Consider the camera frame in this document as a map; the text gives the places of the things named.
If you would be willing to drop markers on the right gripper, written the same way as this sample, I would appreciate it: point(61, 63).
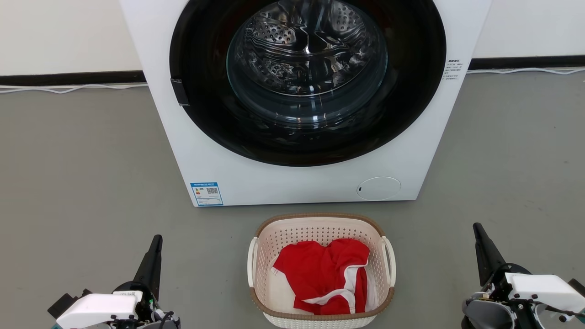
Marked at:
point(489, 315)

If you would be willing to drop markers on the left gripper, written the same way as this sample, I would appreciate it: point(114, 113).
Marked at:
point(148, 310)

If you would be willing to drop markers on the cream perforated laundry basket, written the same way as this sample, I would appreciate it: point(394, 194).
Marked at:
point(315, 226)

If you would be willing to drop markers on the blue energy label sticker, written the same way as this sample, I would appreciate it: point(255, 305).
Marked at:
point(206, 193)

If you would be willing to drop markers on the round white filter cover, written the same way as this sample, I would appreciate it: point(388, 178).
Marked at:
point(378, 188)

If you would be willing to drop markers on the white front-load washing machine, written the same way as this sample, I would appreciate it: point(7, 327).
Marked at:
point(274, 183)

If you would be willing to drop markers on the red garment with white trim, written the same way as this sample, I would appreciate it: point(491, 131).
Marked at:
point(315, 274)

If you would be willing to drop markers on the round black glass washer door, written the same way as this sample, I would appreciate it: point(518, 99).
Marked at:
point(196, 91)

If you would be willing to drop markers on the small printed text sticker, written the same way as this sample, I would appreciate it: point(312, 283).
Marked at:
point(454, 69)

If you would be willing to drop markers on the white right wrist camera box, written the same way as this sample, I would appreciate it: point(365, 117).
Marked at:
point(544, 287)

